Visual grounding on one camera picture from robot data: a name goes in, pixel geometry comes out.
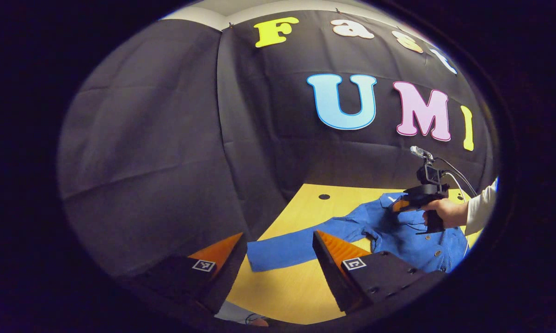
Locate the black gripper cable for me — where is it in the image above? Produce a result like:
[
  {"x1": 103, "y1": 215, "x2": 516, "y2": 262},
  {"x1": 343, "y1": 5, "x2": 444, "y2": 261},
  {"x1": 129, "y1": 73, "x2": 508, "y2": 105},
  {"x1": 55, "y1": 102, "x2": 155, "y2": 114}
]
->
[{"x1": 435, "y1": 156, "x2": 478, "y2": 198}]

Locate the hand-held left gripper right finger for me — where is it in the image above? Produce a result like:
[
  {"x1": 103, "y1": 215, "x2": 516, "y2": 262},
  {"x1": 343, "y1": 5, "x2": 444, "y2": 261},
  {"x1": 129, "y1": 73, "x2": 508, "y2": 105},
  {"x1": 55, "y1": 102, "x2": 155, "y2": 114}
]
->
[{"x1": 312, "y1": 230, "x2": 447, "y2": 315}]

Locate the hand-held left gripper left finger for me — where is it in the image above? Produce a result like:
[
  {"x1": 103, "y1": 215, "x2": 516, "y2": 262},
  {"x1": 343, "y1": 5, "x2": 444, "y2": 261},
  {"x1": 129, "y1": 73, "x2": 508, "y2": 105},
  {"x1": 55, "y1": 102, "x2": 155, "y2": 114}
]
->
[{"x1": 118, "y1": 232, "x2": 249, "y2": 320}]

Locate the blue button shirt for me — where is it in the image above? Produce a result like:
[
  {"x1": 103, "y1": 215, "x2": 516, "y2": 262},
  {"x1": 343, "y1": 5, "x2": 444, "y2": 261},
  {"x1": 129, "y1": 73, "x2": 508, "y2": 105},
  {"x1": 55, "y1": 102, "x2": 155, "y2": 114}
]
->
[{"x1": 246, "y1": 192, "x2": 470, "y2": 274}]

